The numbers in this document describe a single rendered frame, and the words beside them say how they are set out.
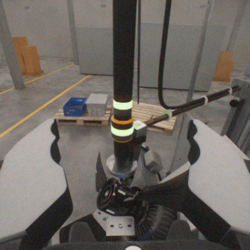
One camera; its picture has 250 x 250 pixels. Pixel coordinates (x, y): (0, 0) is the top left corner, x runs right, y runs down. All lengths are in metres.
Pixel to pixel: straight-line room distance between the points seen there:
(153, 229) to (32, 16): 14.92
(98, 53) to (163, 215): 7.30
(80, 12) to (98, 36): 5.94
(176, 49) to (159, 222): 5.46
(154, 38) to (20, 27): 11.95
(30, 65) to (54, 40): 6.16
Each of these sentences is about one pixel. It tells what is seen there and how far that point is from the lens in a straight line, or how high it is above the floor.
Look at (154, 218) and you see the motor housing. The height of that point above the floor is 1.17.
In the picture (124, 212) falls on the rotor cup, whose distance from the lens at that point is 0.60.
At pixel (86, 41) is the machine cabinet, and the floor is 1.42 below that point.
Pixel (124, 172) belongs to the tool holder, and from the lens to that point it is 0.34.
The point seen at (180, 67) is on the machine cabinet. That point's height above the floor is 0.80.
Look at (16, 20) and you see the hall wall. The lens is 15.92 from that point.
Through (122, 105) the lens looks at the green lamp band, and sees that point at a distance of 0.27.
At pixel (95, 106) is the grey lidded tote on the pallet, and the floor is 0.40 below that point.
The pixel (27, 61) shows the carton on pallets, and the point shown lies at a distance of 8.56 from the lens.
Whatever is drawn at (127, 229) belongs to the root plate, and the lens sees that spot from 0.59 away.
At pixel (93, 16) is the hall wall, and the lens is 13.03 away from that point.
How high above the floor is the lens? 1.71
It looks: 30 degrees down
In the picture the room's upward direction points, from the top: 2 degrees clockwise
